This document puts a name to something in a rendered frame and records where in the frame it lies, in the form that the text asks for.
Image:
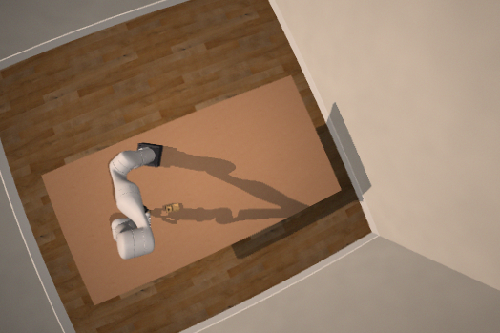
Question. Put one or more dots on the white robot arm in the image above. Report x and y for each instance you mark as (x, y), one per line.
(137, 241)

